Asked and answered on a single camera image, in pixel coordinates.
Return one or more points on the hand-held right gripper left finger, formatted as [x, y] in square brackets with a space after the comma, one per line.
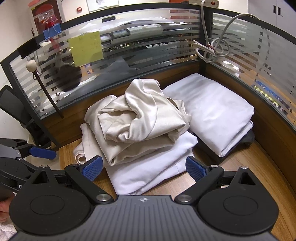
[92, 168]

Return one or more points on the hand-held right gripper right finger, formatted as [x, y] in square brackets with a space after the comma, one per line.
[196, 169]

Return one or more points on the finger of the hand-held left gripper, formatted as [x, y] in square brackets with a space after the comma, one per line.
[44, 153]
[23, 168]

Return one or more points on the cream satin shirt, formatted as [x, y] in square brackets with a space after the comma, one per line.
[143, 148]

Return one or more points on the person's left hand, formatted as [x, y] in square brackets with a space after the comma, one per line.
[5, 208]

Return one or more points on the folded pale lavender cloth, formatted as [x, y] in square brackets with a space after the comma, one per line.
[150, 173]

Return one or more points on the white fleece garment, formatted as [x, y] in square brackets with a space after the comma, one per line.
[7, 231]

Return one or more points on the black office chair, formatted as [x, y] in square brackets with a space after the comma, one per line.
[16, 109]

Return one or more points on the dark cloth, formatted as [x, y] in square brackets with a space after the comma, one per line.
[242, 141]

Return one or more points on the folded white cloth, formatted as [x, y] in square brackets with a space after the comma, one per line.
[208, 109]

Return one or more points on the wooden stick with round head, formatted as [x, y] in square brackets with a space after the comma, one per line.
[44, 90]

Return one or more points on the black binder clip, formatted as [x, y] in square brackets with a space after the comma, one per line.
[27, 47]

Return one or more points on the frosted glass desk partition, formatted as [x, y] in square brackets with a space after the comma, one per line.
[254, 69]
[115, 58]

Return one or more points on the yellow sticky note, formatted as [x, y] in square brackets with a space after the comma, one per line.
[86, 47]

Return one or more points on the blue binder clip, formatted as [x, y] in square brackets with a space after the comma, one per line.
[52, 32]

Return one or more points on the pink binder clips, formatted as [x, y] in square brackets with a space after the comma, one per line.
[49, 18]

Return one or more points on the white power strip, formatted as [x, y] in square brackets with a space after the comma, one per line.
[208, 2]

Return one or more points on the white cabinet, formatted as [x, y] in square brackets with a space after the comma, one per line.
[270, 14]

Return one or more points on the red wall poster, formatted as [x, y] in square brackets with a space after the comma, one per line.
[46, 11]

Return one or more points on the white wall notice board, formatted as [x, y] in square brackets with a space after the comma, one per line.
[103, 4]

